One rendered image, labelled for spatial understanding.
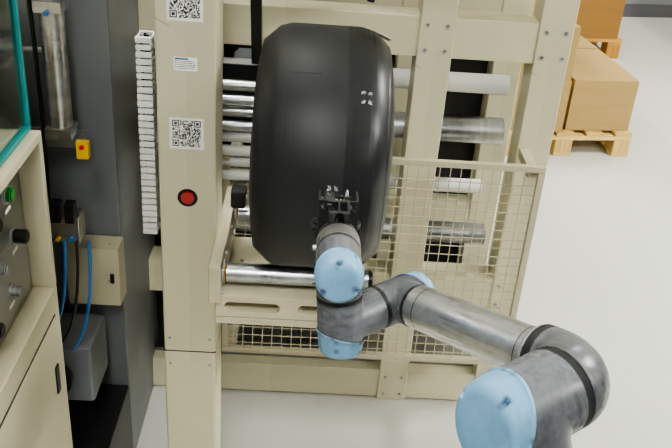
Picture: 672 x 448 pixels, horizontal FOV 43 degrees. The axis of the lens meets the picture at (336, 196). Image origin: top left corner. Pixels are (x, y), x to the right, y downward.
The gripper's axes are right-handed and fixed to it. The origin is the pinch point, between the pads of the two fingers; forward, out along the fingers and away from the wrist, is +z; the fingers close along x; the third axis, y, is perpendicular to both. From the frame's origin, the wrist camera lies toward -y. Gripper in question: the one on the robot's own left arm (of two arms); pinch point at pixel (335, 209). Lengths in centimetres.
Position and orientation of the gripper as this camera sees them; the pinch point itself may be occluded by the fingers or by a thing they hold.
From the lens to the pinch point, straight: 163.9
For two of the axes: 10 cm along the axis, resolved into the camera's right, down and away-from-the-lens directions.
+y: 0.7, -9.3, -3.6
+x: -10.0, -0.6, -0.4
